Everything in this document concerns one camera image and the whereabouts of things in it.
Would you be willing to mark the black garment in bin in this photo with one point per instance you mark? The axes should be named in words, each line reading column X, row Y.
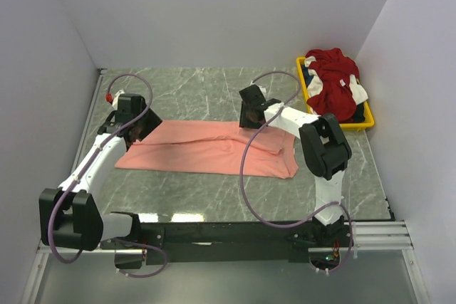
column 359, row 115

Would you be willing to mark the black base crossbar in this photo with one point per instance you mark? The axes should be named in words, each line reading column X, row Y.
column 227, row 241

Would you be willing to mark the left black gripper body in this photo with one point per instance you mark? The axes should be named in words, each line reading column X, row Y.
column 149, row 121

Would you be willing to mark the dark red t shirt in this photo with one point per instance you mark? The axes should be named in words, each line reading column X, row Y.
column 333, row 69

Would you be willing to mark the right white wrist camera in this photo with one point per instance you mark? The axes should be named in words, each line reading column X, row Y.
column 262, row 89

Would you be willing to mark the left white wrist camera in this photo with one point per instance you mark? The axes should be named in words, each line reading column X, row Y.
column 113, row 99

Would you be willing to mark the aluminium frame rail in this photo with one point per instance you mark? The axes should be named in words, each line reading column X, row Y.
column 214, row 204

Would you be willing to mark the pink t shirt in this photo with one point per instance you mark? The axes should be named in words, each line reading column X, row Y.
column 212, row 147

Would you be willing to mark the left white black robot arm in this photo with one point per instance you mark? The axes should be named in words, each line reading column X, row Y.
column 69, row 215

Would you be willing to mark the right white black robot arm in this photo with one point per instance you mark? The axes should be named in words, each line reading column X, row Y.
column 326, row 154

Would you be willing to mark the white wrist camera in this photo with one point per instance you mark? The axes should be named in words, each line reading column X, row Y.
column 262, row 89
column 113, row 99

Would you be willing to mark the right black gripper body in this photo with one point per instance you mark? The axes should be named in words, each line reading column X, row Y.
column 247, row 115

